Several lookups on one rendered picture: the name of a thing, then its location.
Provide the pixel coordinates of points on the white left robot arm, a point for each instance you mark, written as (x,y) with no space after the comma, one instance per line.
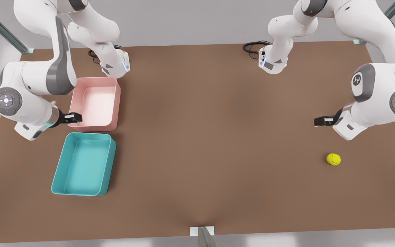
(375,85)

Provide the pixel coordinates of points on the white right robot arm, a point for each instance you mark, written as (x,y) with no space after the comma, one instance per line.
(33,82)

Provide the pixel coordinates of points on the pink plastic bin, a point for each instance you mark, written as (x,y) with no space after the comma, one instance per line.
(95,104)

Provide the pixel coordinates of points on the yellow tennis ball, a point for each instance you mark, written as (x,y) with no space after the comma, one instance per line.
(333,159)

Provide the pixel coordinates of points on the teal plastic bin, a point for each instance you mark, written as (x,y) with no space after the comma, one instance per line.
(83,164)

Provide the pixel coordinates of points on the silver frame post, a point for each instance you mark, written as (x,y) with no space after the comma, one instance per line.
(387,15)
(2,29)
(204,236)

